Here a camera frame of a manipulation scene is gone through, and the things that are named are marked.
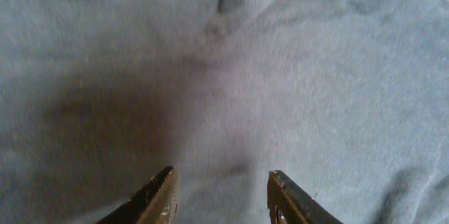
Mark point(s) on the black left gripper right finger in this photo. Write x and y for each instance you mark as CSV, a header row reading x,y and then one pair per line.
x,y
290,204

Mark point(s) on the dark navy t-shirt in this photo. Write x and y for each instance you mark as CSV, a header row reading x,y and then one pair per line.
x,y
348,97

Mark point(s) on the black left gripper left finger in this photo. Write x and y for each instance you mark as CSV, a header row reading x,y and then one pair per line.
x,y
157,202

